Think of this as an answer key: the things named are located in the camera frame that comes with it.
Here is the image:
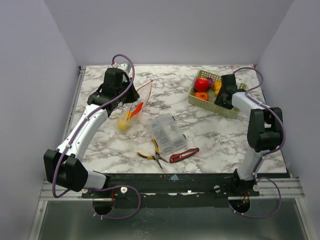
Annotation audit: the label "red toy chili pepper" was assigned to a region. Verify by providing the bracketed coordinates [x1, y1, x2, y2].
[128, 102, 144, 119]

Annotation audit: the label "clear zip top bag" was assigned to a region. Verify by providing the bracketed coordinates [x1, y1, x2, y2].
[118, 79, 154, 128]

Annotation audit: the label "yellow toy mango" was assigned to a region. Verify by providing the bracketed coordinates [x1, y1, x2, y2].
[117, 117, 133, 132]

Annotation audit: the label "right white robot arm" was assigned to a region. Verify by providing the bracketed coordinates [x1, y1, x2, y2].
[214, 74, 286, 196]

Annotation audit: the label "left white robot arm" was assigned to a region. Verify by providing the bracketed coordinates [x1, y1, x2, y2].
[43, 63, 140, 198]

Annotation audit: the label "yellow toy bell pepper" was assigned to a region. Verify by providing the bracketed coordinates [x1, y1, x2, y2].
[212, 81, 222, 96]

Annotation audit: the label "purple toy onion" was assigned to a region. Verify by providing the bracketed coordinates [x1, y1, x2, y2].
[206, 77, 215, 88]

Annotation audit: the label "orange toy pumpkin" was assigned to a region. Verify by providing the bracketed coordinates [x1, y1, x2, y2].
[194, 92, 209, 101]

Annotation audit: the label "beige perforated plastic basket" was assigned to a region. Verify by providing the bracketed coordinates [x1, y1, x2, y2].
[188, 70, 241, 119]

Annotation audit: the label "red toy apple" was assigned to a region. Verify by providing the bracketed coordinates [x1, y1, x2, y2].
[194, 77, 210, 92]

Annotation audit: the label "clear plastic parts box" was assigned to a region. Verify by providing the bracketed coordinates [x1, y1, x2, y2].
[148, 113, 187, 155]

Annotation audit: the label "red black utility knife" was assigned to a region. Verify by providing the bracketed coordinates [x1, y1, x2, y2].
[169, 147, 200, 164]

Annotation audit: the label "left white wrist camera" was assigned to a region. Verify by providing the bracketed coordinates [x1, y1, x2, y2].
[112, 62, 132, 75]

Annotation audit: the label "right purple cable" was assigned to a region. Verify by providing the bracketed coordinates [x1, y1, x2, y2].
[229, 66, 287, 219]

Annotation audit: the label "yellow handled pliers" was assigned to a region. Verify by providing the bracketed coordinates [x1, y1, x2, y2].
[137, 138, 169, 169]

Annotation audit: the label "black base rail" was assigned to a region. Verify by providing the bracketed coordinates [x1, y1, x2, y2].
[82, 173, 259, 209]

